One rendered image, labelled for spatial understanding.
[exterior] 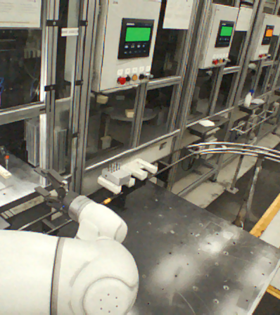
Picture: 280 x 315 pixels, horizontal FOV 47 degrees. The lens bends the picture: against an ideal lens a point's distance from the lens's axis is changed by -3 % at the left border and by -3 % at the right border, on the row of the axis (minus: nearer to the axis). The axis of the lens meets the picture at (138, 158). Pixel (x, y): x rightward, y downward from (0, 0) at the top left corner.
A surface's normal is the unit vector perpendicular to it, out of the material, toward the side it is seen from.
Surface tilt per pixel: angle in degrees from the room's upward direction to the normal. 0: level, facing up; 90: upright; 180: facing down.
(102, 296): 61
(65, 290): 56
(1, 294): 66
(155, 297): 0
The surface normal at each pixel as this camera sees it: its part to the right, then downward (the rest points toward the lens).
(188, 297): 0.14, -0.88
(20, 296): 0.15, 0.07
